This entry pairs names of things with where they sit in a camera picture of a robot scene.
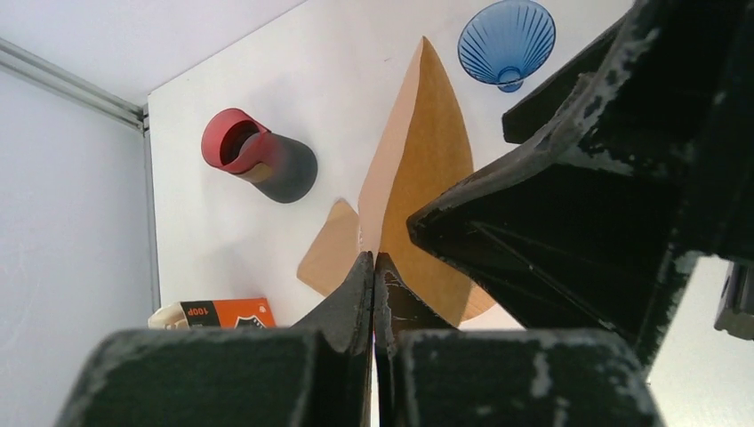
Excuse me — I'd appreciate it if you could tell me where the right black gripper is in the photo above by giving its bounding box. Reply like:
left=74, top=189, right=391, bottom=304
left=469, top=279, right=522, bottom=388
left=406, top=1, right=753, bottom=366

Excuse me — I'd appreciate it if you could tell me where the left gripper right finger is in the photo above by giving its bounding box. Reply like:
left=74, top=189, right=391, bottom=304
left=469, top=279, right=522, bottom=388
left=374, top=253, right=663, bottom=426

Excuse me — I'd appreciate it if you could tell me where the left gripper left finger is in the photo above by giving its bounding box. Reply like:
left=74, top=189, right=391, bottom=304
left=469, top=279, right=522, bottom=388
left=57, top=252, right=374, bottom=426

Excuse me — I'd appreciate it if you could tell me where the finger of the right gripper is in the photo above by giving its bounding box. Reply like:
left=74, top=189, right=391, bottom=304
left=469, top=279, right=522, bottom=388
left=501, top=18, right=625, bottom=144

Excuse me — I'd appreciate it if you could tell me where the orange coffee filter box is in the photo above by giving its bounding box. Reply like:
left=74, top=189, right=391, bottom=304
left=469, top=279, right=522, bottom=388
left=148, top=298, right=277, bottom=329

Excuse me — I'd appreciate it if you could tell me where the brown paper coffee filter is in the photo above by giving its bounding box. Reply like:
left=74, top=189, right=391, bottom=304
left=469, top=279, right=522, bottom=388
left=297, top=198, right=359, bottom=297
left=357, top=37, right=474, bottom=326

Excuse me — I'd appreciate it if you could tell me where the blue glass dripper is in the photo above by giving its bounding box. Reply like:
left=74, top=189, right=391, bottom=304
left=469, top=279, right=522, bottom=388
left=457, top=0, right=557, bottom=93

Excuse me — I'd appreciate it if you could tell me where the red black carafe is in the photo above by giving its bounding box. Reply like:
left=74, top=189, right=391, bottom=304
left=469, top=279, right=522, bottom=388
left=201, top=108, right=318, bottom=204

